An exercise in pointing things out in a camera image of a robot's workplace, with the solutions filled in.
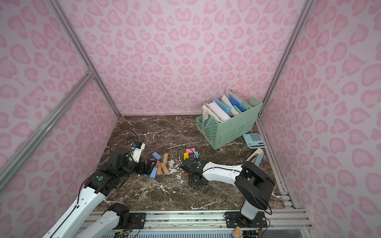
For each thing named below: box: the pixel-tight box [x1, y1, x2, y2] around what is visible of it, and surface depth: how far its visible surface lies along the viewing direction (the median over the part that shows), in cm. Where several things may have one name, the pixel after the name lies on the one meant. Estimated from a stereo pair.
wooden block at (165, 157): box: [163, 153, 169, 165], surface depth 97 cm
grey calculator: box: [243, 132, 267, 149], surface depth 103 cm
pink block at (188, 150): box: [185, 147, 196, 154], surface depth 100 cm
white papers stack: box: [201, 100, 231, 123], surface depth 88 cm
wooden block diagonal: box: [160, 161, 170, 175], surface depth 92 cm
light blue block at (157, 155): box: [151, 151, 162, 161], surface depth 98 cm
